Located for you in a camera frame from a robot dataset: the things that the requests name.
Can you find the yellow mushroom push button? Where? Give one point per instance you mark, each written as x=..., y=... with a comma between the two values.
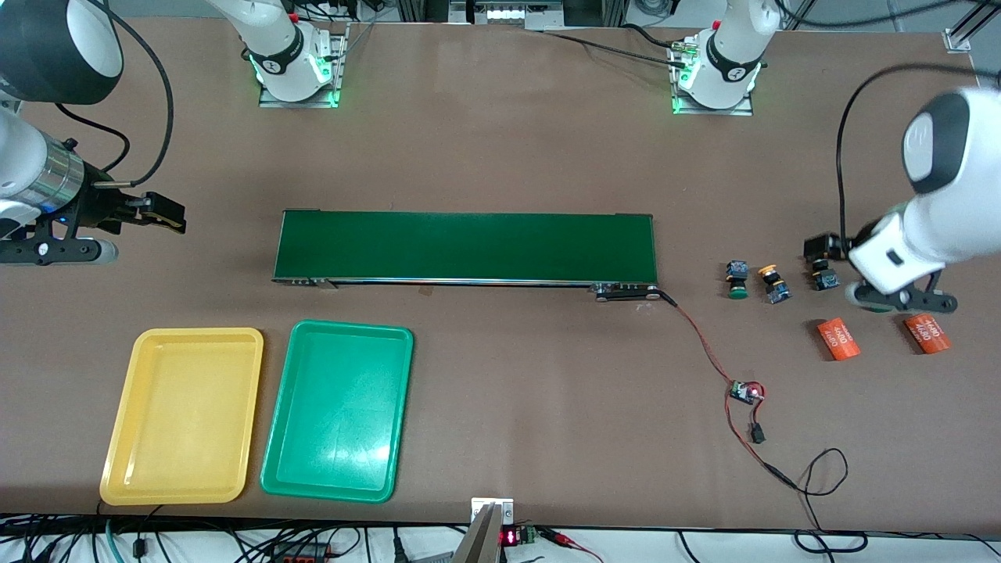
x=826, y=280
x=775, y=287

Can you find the silver metal bracket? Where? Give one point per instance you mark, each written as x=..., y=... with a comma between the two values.
x=504, y=508

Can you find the grey metal post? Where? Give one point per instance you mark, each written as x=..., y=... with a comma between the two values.
x=478, y=543

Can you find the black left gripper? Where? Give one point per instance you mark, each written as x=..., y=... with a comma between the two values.
x=823, y=248

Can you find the yellow plastic tray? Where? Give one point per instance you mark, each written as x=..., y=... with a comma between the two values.
x=184, y=414

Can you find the green conveyor belt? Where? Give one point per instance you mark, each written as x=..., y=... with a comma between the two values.
x=469, y=246

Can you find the aluminium frame with light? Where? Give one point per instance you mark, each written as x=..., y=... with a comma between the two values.
x=422, y=9

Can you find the red digit display module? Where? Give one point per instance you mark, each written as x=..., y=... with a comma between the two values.
x=512, y=537

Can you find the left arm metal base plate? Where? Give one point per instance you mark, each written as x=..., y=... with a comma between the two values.
x=739, y=112

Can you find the green plastic tray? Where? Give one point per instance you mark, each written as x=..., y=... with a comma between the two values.
x=336, y=410

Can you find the green mushroom push button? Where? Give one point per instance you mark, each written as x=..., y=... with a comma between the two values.
x=737, y=283

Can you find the small circuit board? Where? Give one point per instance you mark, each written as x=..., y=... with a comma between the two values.
x=745, y=392

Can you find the black plug connector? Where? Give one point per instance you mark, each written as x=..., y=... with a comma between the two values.
x=757, y=434

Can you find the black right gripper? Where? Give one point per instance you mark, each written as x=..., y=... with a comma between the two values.
x=99, y=208

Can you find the red test lead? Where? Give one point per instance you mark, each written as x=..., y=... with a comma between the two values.
x=575, y=547

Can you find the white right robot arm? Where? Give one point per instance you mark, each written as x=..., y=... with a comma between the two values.
x=16, y=156

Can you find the orange power strip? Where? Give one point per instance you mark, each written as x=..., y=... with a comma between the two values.
x=301, y=554

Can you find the aluminium corner strut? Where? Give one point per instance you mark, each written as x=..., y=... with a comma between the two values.
x=958, y=39

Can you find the orange cylindrical battery cell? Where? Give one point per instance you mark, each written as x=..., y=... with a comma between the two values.
x=838, y=338
x=927, y=334

